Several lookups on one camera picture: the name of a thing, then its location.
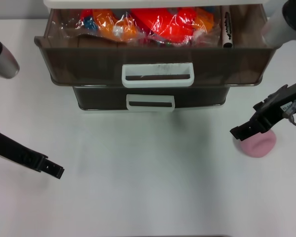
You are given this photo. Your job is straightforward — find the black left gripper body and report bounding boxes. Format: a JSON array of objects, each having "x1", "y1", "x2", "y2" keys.
[{"x1": 0, "y1": 131, "x2": 49, "y2": 173}]

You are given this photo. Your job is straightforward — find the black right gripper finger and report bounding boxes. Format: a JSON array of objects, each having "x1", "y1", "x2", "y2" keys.
[{"x1": 229, "y1": 120, "x2": 265, "y2": 142}]

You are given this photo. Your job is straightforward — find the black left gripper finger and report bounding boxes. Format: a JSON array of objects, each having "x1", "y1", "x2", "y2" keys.
[{"x1": 40, "y1": 157, "x2": 65, "y2": 180}]

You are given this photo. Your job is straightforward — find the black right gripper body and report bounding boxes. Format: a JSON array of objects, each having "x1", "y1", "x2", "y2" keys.
[{"x1": 250, "y1": 81, "x2": 296, "y2": 134}]

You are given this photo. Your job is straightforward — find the pink peach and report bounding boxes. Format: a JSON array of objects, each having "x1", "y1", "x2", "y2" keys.
[{"x1": 233, "y1": 130, "x2": 277, "y2": 159}]

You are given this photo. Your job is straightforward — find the dark plastic drawer cabinet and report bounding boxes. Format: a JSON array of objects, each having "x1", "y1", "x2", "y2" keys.
[{"x1": 42, "y1": 0, "x2": 267, "y2": 113}]

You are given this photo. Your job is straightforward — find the white marker pen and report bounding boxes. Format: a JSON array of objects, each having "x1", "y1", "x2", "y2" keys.
[{"x1": 220, "y1": 5, "x2": 235, "y2": 49}]

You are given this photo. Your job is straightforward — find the plastic bag of colourful toys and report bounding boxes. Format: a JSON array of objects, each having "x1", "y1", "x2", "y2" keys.
[{"x1": 54, "y1": 7, "x2": 222, "y2": 47}]

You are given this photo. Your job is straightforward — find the grey cable with clear plug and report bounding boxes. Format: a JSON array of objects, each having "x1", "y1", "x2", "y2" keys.
[{"x1": 282, "y1": 99, "x2": 296, "y2": 127}]

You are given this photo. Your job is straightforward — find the small-handled brown translucent drawer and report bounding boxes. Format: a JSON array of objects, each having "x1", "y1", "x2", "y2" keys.
[{"x1": 72, "y1": 85, "x2": 231, "y2": 111}]

